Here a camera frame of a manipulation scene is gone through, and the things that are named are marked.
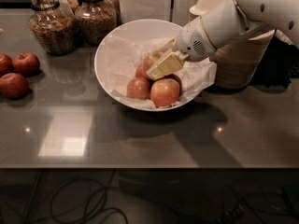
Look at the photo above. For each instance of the back stack of paper bowls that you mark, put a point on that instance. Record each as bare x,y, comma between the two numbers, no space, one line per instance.
201,7

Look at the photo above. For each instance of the red apple on table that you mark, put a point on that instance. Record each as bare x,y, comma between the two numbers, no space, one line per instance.
26,63
13,86

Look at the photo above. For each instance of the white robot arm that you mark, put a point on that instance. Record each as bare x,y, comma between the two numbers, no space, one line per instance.
228,22

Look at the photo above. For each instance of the left glass jar of granola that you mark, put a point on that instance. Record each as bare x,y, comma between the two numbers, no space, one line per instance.
52,29

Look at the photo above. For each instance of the front stack of paper bowls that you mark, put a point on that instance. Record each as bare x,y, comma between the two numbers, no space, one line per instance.
237,62

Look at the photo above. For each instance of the red apple at left edge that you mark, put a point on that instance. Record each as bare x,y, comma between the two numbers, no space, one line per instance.
5,64

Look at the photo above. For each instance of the white bowl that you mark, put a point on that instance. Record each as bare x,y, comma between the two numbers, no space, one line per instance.
138,31

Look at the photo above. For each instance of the front left red apple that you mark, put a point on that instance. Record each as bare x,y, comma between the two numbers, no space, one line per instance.
138,88

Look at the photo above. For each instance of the stack of paper bowls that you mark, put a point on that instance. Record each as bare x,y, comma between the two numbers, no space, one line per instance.
237,62
201,7

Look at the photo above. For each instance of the red apple on table front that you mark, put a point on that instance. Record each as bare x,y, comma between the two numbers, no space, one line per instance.
13,86

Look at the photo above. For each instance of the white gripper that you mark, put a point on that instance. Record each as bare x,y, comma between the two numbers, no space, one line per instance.
193,42

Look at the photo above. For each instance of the back right red apple in bowl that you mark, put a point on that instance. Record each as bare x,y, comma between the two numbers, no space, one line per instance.
177,79

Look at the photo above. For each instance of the red apple on table top right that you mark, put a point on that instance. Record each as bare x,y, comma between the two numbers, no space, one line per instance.
26,63

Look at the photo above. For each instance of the yellow-red apple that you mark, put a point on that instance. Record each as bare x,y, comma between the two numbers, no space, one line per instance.
150,59
164,92

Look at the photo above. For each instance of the back left red apple in bowl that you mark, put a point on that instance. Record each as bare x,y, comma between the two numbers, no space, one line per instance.
139,71

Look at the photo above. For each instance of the white paper liner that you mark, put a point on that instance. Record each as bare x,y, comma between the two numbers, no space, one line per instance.
123,56

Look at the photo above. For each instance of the middle glass jar of granola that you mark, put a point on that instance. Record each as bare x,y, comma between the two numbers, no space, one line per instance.
96,19

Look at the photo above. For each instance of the red apple in bowl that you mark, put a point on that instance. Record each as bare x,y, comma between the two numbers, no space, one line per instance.
177,79
139,71

